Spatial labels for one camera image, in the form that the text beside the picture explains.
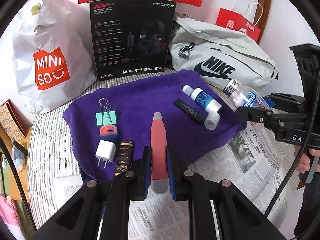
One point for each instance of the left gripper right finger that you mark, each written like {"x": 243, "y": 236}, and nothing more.
{"x": 216, "y": 210}

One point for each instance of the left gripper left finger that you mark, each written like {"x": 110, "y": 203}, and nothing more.
{"x": 101, "y": 210}

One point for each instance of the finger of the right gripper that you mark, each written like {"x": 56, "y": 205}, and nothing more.
{"x": 282, "y": 101}
{"x": 270, "y": 119}

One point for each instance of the clear sanitizer bottle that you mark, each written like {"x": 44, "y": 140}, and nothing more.
{"x": 244, "y": 96}

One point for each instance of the dark brown gold tube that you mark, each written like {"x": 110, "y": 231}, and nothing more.
{"x": 124, "y": 157}

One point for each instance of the white USB charger plug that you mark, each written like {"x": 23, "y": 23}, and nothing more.
{"x": 106, "y": 151}

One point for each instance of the pink tube with white cap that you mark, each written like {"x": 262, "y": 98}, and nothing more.
{"x": 158, "y": 143}

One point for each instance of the small blue pink jar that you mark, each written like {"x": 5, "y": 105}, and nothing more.
{"x": 109, "y": 133}

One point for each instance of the white blue bottle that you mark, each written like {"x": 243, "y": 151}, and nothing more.
{"x": 202, "y": 99}

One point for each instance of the black rectangular stick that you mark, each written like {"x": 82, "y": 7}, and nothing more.
{"x": 189, "y": 111}

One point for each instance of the mint green binder clip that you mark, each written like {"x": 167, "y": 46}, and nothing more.
{"x": 106, "y": 116}

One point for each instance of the person right hand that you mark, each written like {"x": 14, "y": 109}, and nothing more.
{"x": 304, "y": 163}

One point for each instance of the newspaper sheet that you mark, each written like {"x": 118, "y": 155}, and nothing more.
{"x": 159, "y": 198}

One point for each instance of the purple towel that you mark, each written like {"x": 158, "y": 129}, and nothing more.
{"x": 145, "y": 111}

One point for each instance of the small red paper bag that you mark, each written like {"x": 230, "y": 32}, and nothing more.
{"x": 233, "y": 20}

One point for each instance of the grey Nike waist bag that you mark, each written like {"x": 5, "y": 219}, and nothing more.
{"x": 219, "y": 54}

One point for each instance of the wooden nightstand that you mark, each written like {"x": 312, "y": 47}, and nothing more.
{"x": 22, "y": 171}

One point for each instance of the tissue pack on nightstand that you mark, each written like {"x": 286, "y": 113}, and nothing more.
{"x": 19, "y": 158}

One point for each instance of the pink clothing pile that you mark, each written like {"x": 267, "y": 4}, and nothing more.
{"x": 10, "y": 216}

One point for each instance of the patterned book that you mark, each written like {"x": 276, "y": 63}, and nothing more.
{"x": 13, "y": 121}

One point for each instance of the white Miniso plastic bag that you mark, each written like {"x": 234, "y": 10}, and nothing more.
{"x": 52, "y": 66}

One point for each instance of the black headset box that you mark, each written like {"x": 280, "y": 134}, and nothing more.
{"x": 130, "y": 37}

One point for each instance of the wooden door frame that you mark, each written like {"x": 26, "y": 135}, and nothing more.
{"x": 266, "y": 4}

